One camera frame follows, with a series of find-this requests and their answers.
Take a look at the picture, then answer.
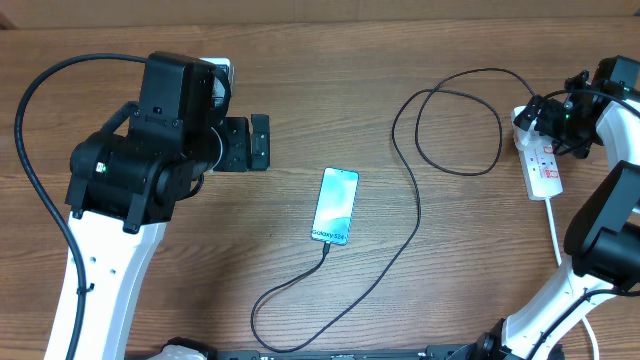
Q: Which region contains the black charging cable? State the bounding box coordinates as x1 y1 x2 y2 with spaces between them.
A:
249 67 539 354

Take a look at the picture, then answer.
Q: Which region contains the blue Galaxy smartphone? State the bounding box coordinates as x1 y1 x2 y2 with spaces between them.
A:
311 167 360 246

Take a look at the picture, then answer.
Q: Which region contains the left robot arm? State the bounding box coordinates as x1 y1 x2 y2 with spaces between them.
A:
45 52 270 359

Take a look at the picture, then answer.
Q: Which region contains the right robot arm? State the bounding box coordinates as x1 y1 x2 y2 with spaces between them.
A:
450 55 639 359

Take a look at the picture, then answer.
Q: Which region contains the white charger adapter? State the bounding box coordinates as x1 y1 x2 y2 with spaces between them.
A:
513 125 552 152

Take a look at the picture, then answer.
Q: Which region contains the white power strip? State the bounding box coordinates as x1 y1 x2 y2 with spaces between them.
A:
511 106 563 201

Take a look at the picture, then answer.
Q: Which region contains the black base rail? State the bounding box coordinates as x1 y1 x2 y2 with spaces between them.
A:
119 335 566 360

